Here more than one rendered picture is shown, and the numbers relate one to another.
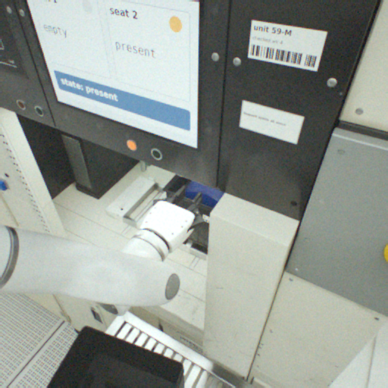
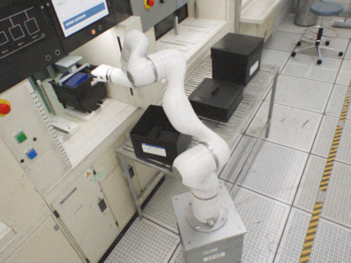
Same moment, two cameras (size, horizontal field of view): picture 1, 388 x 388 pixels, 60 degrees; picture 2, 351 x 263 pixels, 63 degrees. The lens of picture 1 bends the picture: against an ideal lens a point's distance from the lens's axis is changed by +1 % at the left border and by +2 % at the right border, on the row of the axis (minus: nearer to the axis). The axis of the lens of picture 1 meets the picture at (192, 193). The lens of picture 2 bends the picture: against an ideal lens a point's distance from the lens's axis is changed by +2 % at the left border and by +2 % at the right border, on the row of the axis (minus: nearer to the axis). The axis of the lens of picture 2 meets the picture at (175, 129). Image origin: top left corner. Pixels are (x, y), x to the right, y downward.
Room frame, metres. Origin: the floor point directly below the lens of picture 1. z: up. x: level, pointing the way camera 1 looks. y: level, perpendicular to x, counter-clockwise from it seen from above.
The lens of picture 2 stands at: (-0.01, 1.40, 1.93)
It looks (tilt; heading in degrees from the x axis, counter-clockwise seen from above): 41 degrees down; 276
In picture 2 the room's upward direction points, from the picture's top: 8 degrees counter-clockwise
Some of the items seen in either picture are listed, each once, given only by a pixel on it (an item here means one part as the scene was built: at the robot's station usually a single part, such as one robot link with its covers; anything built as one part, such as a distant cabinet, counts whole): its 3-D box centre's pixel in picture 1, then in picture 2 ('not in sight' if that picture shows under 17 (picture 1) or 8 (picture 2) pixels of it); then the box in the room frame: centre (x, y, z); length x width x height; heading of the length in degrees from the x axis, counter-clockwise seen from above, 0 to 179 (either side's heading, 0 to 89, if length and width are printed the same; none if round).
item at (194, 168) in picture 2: not in sight; (197, 173); (0.01, 0.68, 1.07); 0.19 x 0.12 x 0.24; 35
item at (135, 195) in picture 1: (146, 203); (54, 131); (0.84, 0.17, 0.89); 0.22 x 0.21 x 0.04; 150
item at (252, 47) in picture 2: not in sight; (236, 59); (-0.31, -0.54, 0.89); 0.29 x 0.29 x 0.25; 57
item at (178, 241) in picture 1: (165, 227); (105, 73); (0.48, 0.06, 1.19); 0.11 x 0.10 x 0.07; 151
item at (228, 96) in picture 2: not in sight; (215, 96); (-0.12, -0.17, 0.83); 0.29 x 0.29 x 0.13; 61
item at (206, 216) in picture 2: not in sight; (205, 201); (-0.01, 0.66, 0.85); 0.19 x 0.19 x 0.18
